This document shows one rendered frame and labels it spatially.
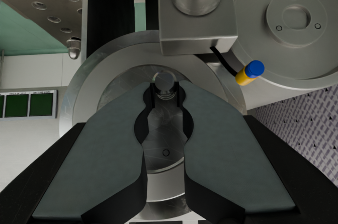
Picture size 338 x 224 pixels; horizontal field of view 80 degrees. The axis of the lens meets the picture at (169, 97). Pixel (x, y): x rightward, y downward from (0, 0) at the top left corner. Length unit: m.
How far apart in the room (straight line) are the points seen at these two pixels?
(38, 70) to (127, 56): 3.40
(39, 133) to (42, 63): 3.00
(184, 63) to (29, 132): 0.49
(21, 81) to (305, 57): 3.59
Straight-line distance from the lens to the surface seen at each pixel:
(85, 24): 0.21
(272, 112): 0.37
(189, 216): 0.52
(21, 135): 0.60
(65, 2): 0.44
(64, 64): 3.38
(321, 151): 0.28
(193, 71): 0.15
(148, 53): 0.16
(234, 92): 0.17
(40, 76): 3.51
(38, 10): 0.48
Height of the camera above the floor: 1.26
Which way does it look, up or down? 10 degrees down
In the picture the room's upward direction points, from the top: 178 degrees clockwise
